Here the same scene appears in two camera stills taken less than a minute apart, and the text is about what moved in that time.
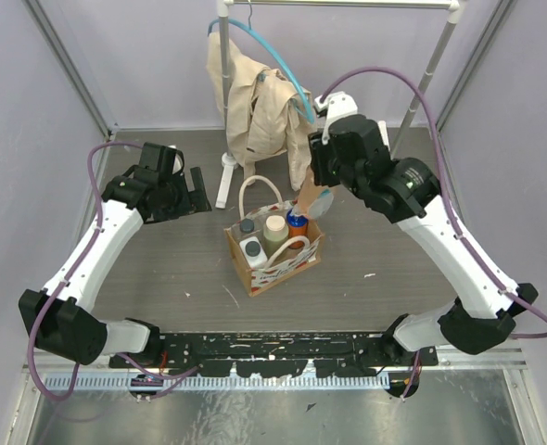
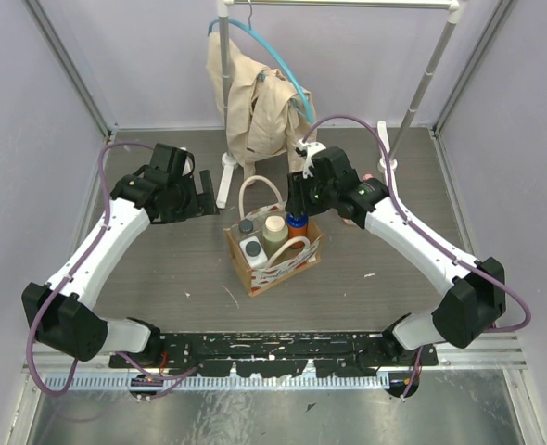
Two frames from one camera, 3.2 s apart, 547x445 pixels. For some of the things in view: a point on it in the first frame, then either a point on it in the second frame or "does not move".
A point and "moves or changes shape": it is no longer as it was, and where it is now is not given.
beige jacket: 267,112 does not move
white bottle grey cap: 254,252 does not move
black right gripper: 319,151 → 298,203
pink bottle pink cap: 306,196 moves or changes shape
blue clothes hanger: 274,51 does not move
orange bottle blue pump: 297,226 does not move
